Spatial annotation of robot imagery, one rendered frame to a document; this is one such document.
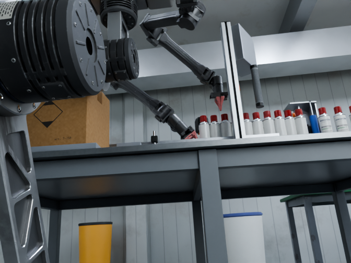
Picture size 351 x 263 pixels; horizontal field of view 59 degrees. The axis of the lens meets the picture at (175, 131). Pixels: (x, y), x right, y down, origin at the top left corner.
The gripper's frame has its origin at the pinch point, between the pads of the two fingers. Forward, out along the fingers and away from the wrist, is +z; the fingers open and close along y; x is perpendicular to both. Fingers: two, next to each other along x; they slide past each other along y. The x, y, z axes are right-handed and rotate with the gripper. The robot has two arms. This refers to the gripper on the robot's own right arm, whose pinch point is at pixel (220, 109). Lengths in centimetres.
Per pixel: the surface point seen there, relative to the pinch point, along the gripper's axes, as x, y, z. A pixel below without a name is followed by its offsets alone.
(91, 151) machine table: 65, 55, 35
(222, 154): 63, 13, 39
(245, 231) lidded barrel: -224, -55, 76
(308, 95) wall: -292, -197, -121
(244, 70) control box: 26.4, -8.8, -10.0
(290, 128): 22.9, -27.6, 19.8
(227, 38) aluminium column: 34.9, -0.6, -22.7
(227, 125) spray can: 22.9, 1.9, 16.6
